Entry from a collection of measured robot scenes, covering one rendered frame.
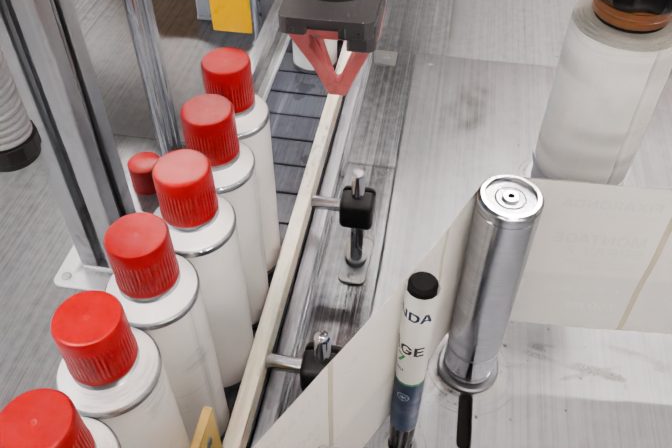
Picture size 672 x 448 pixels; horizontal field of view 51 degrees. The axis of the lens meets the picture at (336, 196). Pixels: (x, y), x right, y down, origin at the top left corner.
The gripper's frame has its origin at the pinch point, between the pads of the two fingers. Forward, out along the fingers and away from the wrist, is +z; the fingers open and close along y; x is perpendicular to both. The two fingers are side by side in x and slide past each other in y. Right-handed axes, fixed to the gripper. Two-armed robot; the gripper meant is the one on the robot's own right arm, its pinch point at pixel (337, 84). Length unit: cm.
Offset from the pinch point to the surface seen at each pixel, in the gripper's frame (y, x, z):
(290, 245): -9.0, 2.5, 9.8
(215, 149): -14.4, 5.3, -5.3
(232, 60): -7.7, 5.8, -7.1
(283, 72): 19.1, 9.4, 13.7
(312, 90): 16.3, 5.5, 13.7
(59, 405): -32.9, 6.4, -7.5
